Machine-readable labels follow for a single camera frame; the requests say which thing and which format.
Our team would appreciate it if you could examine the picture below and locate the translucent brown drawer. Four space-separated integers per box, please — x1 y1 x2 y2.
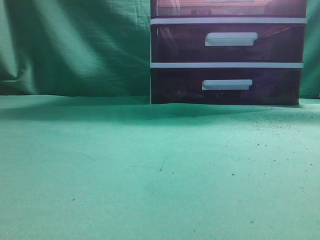
150 0 307 18
151 23 305 63
150 68 301 106

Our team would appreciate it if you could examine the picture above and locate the green table cloth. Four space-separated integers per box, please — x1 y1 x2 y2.
0 95 320 240

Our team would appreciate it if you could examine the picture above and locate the green cloth backdrop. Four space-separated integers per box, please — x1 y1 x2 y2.
0 0 320 98

